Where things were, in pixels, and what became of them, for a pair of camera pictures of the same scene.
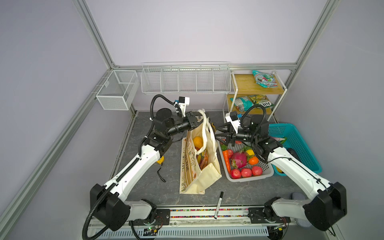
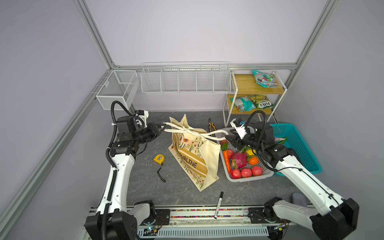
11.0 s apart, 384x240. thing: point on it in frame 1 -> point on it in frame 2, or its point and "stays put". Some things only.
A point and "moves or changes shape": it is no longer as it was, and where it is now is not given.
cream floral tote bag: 199,166 moves or changes shape
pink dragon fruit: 239,158 stays put
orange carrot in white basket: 225,153 stays put
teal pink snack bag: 265,80 stays put
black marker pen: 218,205 stays put
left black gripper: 191,120 -> 152,128
